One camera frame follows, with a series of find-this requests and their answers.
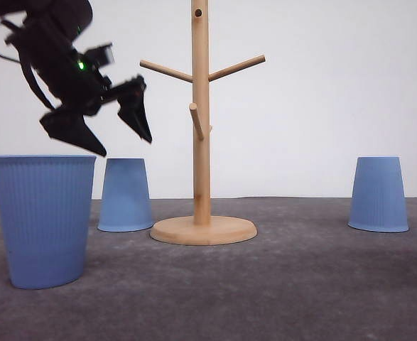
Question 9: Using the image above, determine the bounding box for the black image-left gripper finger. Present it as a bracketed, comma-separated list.
[40, 108, 107, 156]
[104, 75, 152, 143]

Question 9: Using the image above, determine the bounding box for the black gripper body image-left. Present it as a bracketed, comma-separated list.
[6, 16, 114, 114]

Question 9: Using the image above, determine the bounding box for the large blue ribbed cup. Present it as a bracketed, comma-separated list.
[0, 155, 97, 289]

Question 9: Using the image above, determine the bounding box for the wooden mug tree stand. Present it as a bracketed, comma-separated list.
[139, 0, 266, 245]

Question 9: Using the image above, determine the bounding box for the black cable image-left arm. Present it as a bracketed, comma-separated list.
[0, 55, 54, 110]

